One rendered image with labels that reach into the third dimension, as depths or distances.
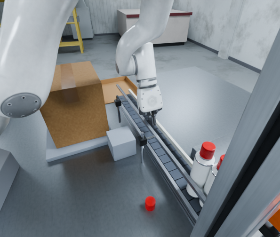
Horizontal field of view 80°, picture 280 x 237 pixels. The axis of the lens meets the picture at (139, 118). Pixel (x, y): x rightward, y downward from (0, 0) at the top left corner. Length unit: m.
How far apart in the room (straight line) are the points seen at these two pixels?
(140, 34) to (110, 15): 7.76
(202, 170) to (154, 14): 0.44
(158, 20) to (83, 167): 0.59
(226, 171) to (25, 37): 0.37
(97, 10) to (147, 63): 7.68
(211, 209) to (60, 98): 0.60
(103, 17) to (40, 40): 7.95
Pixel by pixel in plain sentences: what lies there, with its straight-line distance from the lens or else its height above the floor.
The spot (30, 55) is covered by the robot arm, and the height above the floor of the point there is 1.30.
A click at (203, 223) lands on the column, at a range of 0.27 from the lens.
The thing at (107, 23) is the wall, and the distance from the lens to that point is 8.34.
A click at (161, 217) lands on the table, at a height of 0.83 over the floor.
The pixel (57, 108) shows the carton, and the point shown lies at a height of 1.05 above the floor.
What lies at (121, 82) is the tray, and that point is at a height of 0.83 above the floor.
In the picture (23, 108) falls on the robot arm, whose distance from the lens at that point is 0.41.
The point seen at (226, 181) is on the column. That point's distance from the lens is 0.19.
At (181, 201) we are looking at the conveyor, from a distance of 0.61.
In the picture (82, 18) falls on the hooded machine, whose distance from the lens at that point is 7.51.
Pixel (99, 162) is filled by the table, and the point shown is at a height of 0.83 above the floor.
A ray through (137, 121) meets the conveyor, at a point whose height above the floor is 0.88.
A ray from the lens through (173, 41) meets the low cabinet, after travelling 6.23.
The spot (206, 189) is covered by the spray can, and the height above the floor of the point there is 0.97.
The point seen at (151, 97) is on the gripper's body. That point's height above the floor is 1.06.
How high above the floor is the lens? 1.39
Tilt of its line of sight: 36 degrees down
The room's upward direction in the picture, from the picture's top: 1 degrees counter-clockwise
